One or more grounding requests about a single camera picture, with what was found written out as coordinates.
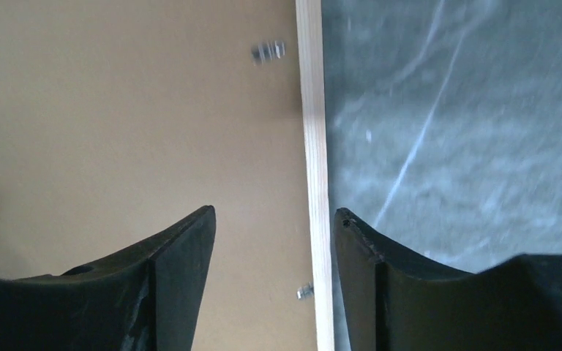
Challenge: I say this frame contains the brown cardboard backing board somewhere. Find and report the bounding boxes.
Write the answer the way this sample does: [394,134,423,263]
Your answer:
[0,1,317,350]

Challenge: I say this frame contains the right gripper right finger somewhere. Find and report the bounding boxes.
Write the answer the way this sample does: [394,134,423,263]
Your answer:
[334,208,562,350]

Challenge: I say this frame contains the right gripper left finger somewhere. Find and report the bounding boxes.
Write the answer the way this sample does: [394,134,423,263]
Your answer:
[0,205,216,350]

